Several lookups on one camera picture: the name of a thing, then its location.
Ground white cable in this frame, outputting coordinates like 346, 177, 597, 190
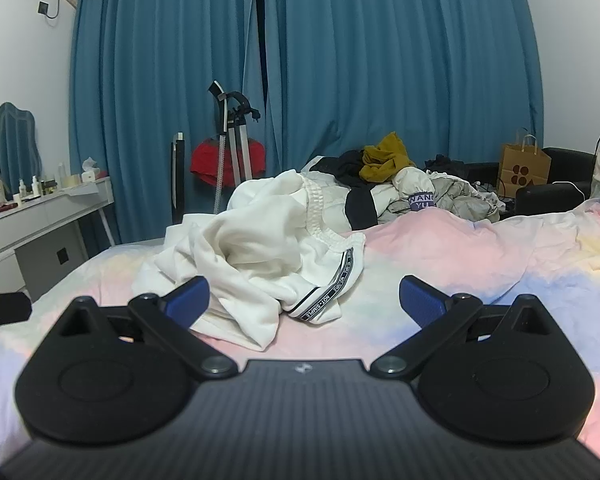
549, 180, 585, 197

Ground blue curtain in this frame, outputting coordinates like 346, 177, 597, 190
260, 0, 547, 183
69, 0, 267, 247

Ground white tissue box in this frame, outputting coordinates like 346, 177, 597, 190
79, 157, 102, 184

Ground white ribbed sweatshirt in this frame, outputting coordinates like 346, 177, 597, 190
137, 169, 331, 352

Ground grey cabinet with black handle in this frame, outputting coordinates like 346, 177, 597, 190
14, 220, 90, 292

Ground pastel bed sheet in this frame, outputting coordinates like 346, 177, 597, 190
0, 195, 600, 471

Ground grey white jacket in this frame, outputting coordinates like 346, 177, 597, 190
380, 165, 506, 223

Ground wavy edged mirror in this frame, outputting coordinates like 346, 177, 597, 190
0, 102, 43, 196

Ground dark crumpled garment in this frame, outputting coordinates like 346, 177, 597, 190
424, 154, 470, 177

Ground brown paper bag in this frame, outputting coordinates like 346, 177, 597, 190
497, 130, 553, 199

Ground red cloth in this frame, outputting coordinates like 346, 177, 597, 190
190, 139, 267, 187

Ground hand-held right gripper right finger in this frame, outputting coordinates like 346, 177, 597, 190
370, 275, 563, 381

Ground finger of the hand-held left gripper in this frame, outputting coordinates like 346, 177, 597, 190
0, 290, 33, 333

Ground white desk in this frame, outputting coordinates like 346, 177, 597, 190
0, 175, 116, 306

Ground black armchair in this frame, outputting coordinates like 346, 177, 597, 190
467, 147, 597, 219

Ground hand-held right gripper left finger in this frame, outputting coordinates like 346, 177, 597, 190
50, 276, 238, 381

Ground white pants with striped tape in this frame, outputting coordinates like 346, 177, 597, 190
280, 172, 368, 323

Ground mustard yellow garment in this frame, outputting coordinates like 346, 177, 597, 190
358, 132, 417, 184

